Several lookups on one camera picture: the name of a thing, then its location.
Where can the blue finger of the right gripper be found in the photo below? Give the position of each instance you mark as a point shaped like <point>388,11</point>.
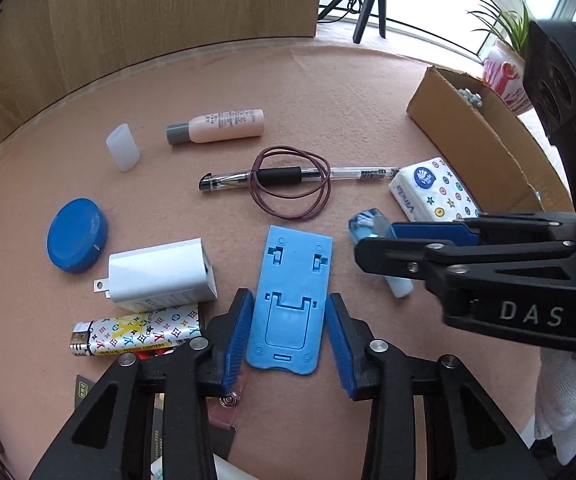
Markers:
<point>435,233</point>
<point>417,259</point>

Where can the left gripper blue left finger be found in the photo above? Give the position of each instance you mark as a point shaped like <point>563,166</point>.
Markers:
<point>229,333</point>

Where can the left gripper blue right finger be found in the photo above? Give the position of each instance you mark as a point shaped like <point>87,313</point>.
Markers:
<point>349,338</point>

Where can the blue phone stand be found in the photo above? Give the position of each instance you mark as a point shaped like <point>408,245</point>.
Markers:
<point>289,310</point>

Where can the white usb charger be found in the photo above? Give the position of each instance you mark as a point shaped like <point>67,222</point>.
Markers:
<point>158,277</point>

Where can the clear blue spray bottle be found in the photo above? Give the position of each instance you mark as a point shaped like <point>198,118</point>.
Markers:
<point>372,223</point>

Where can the black gel pen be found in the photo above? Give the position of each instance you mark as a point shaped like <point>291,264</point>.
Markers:
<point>292,176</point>

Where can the small pink bottle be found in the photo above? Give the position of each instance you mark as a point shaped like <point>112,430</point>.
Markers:
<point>217,127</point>

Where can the cartoon doll keychain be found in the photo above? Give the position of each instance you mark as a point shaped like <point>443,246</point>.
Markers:
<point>222,411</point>

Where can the white blue lotion tube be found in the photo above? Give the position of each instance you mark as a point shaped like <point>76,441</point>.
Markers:
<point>221,470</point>

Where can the white massager with grey balls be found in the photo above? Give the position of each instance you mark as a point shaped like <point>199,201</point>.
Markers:
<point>473,98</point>

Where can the white gloved right hand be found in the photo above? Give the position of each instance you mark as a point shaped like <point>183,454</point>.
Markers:
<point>555,402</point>

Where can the patterned tissue pack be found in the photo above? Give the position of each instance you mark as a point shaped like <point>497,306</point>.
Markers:
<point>430,191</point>

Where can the patterned lighter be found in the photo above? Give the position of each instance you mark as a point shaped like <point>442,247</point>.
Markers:
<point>137,332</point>

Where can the brown cardboard box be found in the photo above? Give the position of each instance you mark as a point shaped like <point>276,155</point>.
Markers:
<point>502,165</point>

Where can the red white ceramic pot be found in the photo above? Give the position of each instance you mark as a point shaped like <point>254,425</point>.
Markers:
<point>503,71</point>

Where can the blue round cap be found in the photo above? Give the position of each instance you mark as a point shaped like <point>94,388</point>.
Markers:
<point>77,236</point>

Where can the spider plant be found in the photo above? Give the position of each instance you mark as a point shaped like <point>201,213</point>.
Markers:
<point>508,26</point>

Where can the translucent white cap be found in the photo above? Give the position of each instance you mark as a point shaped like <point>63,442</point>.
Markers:
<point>123,148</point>

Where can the light wooden board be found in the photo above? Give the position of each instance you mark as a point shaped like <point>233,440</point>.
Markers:
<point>51,48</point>

